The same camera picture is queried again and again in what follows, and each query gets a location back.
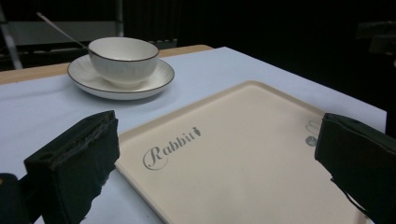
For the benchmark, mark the metal stand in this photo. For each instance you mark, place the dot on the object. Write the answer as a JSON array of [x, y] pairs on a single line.
[[9, 40]]

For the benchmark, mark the white table cloth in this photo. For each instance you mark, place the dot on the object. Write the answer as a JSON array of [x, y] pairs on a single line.
[[40, 105]]

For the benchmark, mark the metal spoon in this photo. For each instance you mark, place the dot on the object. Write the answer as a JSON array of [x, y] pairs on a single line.
[[60, 30]]

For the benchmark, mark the white ribbed bowl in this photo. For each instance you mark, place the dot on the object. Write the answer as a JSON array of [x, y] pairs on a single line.
[[124, 60]]

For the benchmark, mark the white rimmed plate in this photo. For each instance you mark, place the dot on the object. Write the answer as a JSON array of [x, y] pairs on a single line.
[[93, 77]]

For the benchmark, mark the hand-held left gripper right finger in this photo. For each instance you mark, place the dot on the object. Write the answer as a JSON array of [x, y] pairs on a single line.
[[361, 155]]

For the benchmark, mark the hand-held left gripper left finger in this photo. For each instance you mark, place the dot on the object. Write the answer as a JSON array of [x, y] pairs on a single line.
[[71, 161]]

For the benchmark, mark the beige plastic tray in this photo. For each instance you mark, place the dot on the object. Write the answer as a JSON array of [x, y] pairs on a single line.
[[236, 161]]

